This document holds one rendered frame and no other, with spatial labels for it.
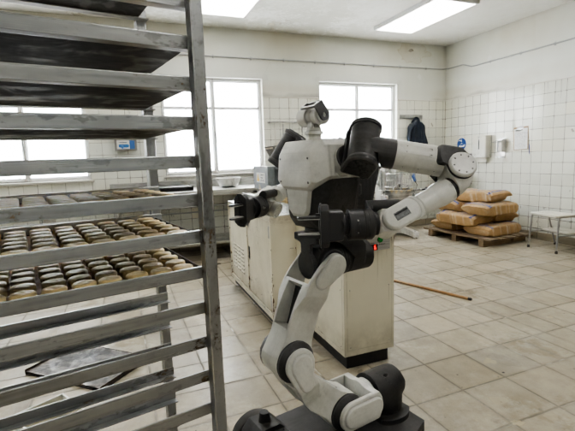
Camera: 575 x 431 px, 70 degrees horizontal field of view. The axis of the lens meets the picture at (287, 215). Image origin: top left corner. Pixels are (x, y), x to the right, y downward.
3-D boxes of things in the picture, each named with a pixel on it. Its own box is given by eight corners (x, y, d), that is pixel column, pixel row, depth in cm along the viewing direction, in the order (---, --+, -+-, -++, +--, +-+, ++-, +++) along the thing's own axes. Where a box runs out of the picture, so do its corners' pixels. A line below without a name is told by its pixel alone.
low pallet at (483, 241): (423, 234, 634) (423, 227, 632) (462, 228, 666) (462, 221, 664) (489, 248, 525) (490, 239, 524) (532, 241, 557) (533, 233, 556)
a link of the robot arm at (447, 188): (421, 222, 123) (472, 192, 126) (432, 209, 113) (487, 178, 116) (400, 194, 126) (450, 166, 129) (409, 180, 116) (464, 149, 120)
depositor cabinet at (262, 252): (232, 284, 414) (227, 200, 402) (298, 274, 439) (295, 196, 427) (274, 333, 295) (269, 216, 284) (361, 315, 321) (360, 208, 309)
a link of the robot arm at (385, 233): (358, 244, 121) (397, 242, 122) (366, 235, 111) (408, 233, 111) (354, 207, 124) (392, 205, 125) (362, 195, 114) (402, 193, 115)
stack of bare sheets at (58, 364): (150, 358, 263) (150, 354, 263) (100, 392, 226) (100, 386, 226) (80, 345, 286) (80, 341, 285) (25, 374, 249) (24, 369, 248)
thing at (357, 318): (298, 327, 303) (293, 206, 291) (340, 319, 315) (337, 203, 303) (344, 372, 238) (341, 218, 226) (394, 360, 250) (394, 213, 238)
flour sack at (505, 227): (488, 239, 533) (489, 227, 531) (461, 233, 570) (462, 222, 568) (524, 232, 564) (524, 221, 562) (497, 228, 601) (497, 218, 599)
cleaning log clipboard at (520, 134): (530, 154, 571) (531, 124, 566) (529, 154, 570) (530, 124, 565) (512, 154, 596) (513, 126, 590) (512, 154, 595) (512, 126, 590)
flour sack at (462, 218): (432, 221, 607) (433, 209, 605) (453, 218, 626) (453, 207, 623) (474, 227, 543) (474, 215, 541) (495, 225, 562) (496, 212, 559)
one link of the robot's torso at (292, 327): (281, 369, 154) (325, 252, 160) (309, 390, 140) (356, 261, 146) (248, 361, 146) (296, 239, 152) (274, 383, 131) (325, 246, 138)
